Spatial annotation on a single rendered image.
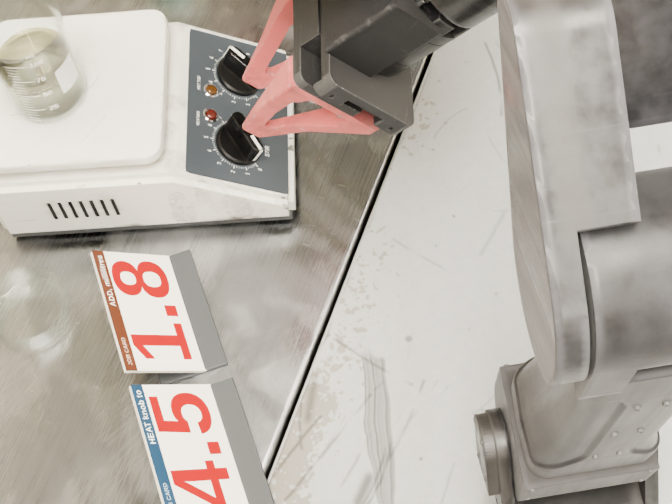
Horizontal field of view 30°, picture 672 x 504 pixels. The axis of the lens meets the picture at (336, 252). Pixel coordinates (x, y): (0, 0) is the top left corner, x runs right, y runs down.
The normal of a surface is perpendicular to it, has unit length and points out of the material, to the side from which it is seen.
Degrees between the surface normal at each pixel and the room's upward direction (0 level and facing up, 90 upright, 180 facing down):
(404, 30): 90
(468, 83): 0
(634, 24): 62
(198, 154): 30
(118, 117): 0
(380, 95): 49
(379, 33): 90
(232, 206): 90
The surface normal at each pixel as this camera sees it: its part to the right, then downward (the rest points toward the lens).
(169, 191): 0.03, 0.88
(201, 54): 0.44, -0.44
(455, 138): -0.07, -0.48
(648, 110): 0.09, 0.54
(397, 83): 0.70, -0.36
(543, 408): -0.98, 0.18
